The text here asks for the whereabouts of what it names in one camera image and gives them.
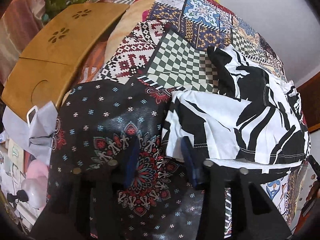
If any pink curtain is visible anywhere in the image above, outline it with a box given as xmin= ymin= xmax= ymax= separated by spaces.
xmin=1 ymin=0 xmax=45 ymax=85

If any white plastic bag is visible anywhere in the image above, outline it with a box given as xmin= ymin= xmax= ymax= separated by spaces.
xmin=2 ymin=101 xmax=57 ymax=165

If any wooden lap desk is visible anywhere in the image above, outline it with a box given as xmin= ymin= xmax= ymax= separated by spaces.
xmin=1 ymin=3 xmax=129 ymax=121

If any patchwork patterned bedspread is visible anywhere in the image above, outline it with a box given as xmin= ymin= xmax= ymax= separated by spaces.
xmin=46 ymin=0 xmax=311 ymax=240

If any black and white shirt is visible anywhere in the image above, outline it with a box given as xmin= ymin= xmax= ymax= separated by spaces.
xmin=162 ymin=46 xmax=311 ymax=173

